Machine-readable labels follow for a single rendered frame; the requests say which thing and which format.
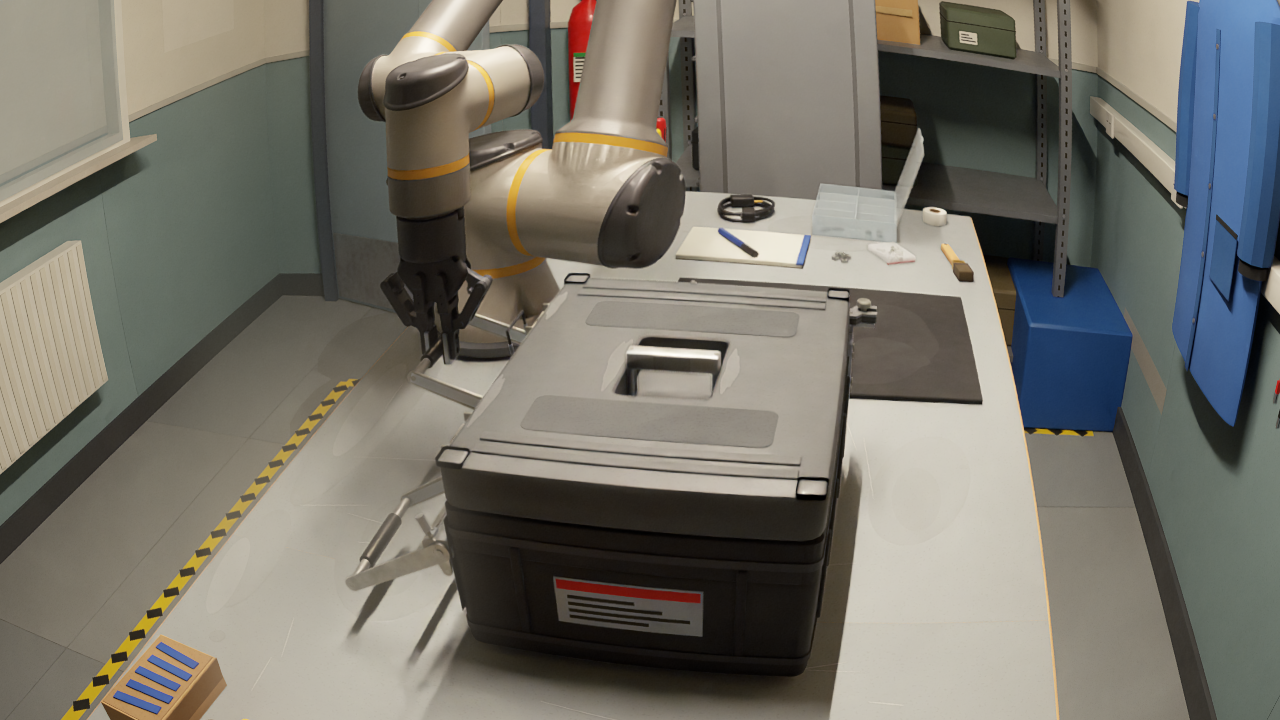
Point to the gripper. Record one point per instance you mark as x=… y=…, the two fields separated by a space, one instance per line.
x=432 y=238

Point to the silver draw latch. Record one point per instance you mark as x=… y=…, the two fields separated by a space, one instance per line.
x=385 y=535
x=445 y=387

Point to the dark grey case lid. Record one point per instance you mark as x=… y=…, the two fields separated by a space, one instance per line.
x=660 y=440

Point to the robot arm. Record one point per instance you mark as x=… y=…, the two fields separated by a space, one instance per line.
x=600 y=120

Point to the dark grey carry case body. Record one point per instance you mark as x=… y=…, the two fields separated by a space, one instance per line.
x=640 y=570

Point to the metal hinge pin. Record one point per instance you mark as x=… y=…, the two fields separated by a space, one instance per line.
x=863 y=310

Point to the dark grey bench mat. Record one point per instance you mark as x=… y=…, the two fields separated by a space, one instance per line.
x=915 y=345

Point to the grey-blue door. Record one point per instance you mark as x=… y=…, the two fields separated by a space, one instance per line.
x=345 y=150

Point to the red fire extinguisher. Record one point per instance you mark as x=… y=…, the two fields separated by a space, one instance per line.
x=580 y=50

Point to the blue pen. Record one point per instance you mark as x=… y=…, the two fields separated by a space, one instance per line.
x=738 y=243

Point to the white notebook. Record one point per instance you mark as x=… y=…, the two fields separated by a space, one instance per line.
x=770 y=248

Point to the white radiator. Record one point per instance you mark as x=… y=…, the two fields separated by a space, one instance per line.
x=45 y=350

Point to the grey metal cabinet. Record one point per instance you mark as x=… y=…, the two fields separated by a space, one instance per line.
x=790 y=95

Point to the clear plastic organizer box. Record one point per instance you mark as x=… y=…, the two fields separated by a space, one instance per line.
x=855 y=210

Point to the window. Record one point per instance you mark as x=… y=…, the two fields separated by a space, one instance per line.
x=55 y=85

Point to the cardboard box with blue stripes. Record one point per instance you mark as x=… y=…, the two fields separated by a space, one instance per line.
x=165 y=680

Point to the dark stacked boxes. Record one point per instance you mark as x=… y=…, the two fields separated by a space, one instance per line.
x=897 y=140

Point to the white tape roll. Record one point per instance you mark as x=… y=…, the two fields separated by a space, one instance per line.
x=934 y=217

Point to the tan cardboard box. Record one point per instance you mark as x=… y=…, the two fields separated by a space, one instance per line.
x=897 y=22

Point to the grey metal shelf unit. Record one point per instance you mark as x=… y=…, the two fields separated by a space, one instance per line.
x=985 y=190

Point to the green box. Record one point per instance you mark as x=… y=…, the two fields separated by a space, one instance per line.
x=978 y=30

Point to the blue bin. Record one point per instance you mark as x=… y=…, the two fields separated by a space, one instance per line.
x=1070 y=350

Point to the blue coat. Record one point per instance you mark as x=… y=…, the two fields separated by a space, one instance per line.
x=1230 y=200

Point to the dark round base plate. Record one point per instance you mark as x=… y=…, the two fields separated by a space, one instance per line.
x=490 y=350

